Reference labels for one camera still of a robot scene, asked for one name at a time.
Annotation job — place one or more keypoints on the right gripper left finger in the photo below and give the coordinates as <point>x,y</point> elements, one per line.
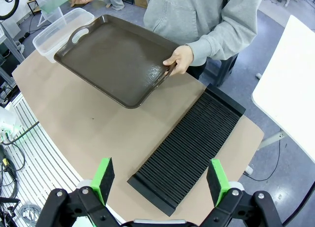
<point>103,182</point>

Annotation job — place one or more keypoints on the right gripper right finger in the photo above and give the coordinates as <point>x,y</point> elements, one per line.
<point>217,185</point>

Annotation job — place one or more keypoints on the brown plastic serving tray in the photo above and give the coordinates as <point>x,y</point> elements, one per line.
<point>115,62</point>

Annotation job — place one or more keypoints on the green PCB board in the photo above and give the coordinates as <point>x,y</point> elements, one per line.
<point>56,1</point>

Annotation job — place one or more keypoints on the person's left forearm grey sleeve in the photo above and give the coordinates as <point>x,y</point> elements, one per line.
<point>229,37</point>

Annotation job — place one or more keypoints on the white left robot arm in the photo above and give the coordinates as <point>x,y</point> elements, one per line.
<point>7,121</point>

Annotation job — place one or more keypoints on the person's left hand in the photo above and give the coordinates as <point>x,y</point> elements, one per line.
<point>182,58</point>

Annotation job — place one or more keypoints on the black slotted PCB rack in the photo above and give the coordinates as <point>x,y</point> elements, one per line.
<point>192,143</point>

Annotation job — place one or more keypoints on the white slatted panel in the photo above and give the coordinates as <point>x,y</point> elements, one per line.
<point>49,158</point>

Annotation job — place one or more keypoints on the white side table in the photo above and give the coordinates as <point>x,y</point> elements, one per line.
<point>290,89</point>

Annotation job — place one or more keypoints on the clear plastic open box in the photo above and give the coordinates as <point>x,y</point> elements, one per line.
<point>49,37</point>

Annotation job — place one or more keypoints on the person's grey hoodie torso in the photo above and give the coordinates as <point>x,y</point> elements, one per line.
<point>177,12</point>

